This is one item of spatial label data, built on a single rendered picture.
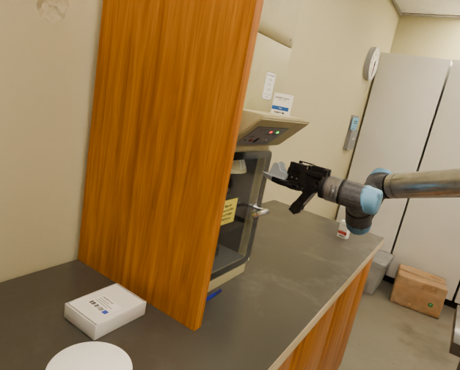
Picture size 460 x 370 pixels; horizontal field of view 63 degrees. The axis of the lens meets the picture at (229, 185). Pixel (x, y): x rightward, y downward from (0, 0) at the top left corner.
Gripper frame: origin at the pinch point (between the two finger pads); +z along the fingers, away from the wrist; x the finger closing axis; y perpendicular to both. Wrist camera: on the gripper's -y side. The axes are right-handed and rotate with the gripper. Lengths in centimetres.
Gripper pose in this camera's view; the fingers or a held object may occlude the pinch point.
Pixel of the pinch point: (265, 175)
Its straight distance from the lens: 120.7
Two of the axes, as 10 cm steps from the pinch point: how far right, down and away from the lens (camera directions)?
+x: -5.4, 1.0, -8.3
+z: -8.2, -2.8, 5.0
